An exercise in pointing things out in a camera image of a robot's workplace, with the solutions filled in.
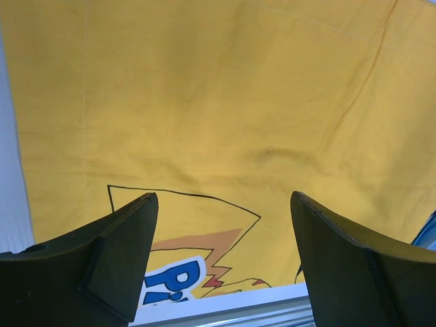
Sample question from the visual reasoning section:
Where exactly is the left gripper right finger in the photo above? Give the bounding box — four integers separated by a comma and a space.
290, 191, 435, 326

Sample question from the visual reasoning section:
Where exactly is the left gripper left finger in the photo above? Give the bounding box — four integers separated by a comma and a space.
1, 193, 159, 326

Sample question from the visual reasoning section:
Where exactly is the blue plastic plate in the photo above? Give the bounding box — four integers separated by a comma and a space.
411, 211, 436, 251

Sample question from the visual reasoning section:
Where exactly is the yellow cartoon placemat cloth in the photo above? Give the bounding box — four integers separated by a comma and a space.
1, 1, 435, 298

